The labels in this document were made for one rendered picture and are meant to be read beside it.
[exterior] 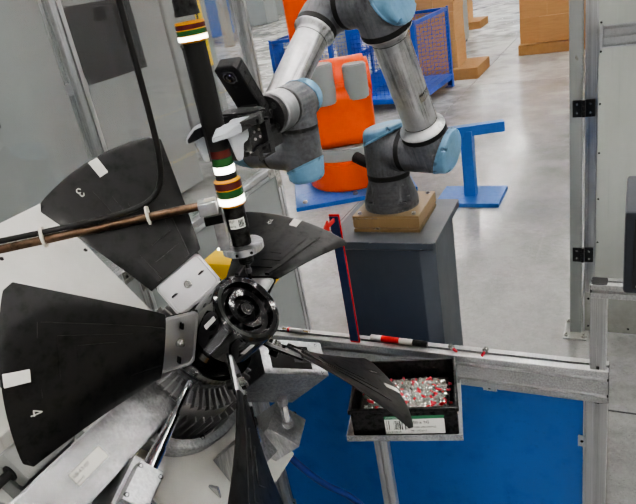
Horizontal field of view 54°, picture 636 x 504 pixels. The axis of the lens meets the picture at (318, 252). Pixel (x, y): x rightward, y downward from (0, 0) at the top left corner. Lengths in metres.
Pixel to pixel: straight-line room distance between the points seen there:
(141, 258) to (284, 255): 0.27
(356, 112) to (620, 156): 2.61
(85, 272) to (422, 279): 0.87
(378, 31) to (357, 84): 3.43
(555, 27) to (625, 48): 7.53
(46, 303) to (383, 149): 1.04
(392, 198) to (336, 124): 3.23
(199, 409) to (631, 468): 1.71
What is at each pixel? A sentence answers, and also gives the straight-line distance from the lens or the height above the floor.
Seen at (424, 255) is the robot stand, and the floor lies 0.95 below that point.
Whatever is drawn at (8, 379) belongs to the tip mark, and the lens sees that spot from 0.85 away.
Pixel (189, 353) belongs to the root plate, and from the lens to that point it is 1.00.
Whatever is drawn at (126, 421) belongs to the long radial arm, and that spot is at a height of 1.12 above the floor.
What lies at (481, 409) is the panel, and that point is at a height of 0.70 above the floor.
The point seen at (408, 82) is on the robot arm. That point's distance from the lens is 1.49.
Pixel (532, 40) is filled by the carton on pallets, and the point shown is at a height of 0.18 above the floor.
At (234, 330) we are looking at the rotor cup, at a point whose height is 1.22.
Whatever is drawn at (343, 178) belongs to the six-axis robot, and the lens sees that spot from 4.96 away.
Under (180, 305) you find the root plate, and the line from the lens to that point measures 1.04.
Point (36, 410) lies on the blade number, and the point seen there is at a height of 1.25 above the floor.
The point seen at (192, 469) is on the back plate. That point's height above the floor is 0.94.
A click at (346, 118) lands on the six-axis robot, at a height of 0.60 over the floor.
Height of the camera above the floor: 1.68
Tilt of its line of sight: 24 degrees down
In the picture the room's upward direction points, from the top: 11 degrees counter-clockwise
